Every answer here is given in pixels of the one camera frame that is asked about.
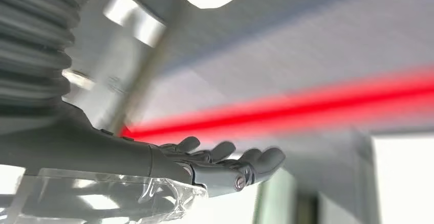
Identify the red barrier belt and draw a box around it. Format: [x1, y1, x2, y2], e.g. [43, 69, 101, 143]
[120, 67, 434, 143]

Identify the chrome stanchion post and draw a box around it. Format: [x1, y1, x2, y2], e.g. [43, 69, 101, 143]
[112, 0, 242, 137]

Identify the clear plastic hand wrap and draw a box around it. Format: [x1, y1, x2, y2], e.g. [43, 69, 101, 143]
[0, 167, 208, 224]

